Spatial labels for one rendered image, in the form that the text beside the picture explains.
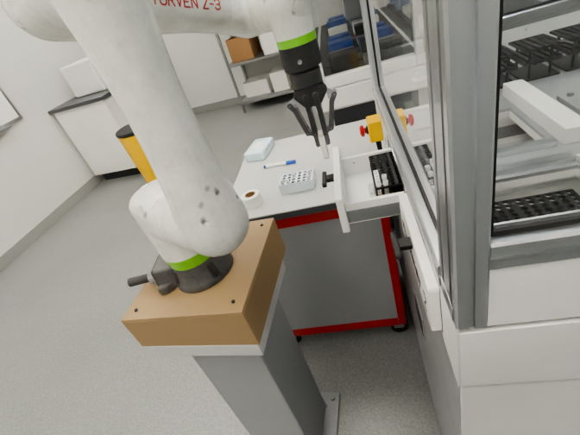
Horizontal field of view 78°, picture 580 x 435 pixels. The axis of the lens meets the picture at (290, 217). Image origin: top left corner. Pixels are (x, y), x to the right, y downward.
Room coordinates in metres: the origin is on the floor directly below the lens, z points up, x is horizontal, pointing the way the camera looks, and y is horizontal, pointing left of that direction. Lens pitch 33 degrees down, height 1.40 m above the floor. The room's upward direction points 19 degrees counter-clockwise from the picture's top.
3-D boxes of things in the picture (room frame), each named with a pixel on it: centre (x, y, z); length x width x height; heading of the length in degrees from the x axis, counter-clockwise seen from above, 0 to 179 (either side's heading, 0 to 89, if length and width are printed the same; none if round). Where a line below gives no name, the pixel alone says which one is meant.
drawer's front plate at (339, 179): (0.86, -0.16, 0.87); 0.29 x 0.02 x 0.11; 164
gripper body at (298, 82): (0.89, -0.15, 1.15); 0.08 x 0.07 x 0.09; 74
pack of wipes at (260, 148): (1.54, 0.03, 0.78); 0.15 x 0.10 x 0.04; 152
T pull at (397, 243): (0.52, -0.19, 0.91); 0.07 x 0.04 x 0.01; 164
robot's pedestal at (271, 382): (0.71, 0.24, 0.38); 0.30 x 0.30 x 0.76; 69
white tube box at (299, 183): (1.14, -0.07, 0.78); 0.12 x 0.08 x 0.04; 72
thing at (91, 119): (4.54, 1.46, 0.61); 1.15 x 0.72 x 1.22; 159
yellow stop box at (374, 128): (1.14, -0.37, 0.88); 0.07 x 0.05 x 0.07; 164
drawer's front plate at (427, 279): (0.52, -0.22, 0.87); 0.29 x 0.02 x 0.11; 164
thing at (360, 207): (0.80, -0.36, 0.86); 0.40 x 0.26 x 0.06; 74
